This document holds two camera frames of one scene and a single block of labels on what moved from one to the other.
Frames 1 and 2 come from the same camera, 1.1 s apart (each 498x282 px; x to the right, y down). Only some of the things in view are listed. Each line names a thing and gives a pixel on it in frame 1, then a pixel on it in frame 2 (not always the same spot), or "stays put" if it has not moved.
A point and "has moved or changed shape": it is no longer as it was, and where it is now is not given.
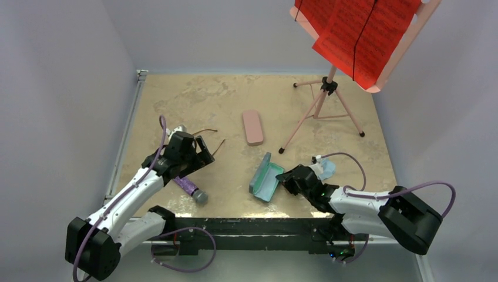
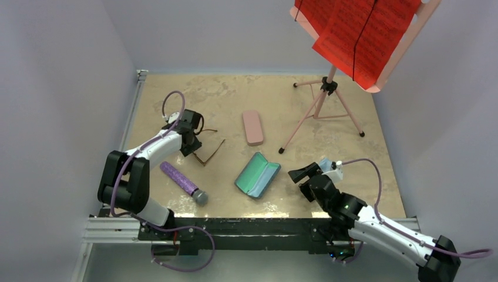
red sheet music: [357, 38] stays put
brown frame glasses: [219, 145] stays put
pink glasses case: [253, 128] stays put
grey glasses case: [263, 183] has moved or changed shape
